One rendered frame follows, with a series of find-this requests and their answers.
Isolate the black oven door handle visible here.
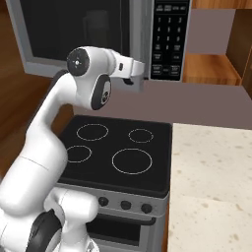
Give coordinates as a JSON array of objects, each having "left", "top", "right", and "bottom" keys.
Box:
[{"left": 94, "top": 212, "right": 158, "bottom": 227}]

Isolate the open wooden wall cupboard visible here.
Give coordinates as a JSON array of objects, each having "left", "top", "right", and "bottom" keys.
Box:
[{"left": 181, "top": 0, "right": 252, "bottom": 91}]

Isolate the grey microwave door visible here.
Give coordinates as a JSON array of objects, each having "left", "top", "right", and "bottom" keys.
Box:
[{"left": 4, "top": 0, "right": 146, "bottom": 94}]

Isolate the grey oven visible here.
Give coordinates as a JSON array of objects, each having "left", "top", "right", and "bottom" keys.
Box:
[{"left": 53, "top": 182, "right": 170, "bottom": 252}]

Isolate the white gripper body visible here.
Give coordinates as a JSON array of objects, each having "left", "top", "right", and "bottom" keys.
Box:
[{"left": 130, "top": 58, "right": 146, "bottom": 80}]

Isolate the oven door with dark window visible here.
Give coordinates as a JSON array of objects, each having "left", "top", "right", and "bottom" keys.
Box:
[{"left": 86, "top": 212, "right": 162, "bottom": 252}]

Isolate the black oven knob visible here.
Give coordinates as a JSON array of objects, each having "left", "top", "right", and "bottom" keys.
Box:
[
  {"left": 140, "top": 202, "right": 154, "bottom": 215},
  {"left": 119, "top": 199, "right": 133, "bottom": 212},
  {"left": 97, "top": 196, "right": 110, "bottom": 208}
]

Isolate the black hob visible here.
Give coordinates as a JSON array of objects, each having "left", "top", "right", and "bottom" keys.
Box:
[{"left": 56, "top": 114, "right": 173, "bottom": 199}]

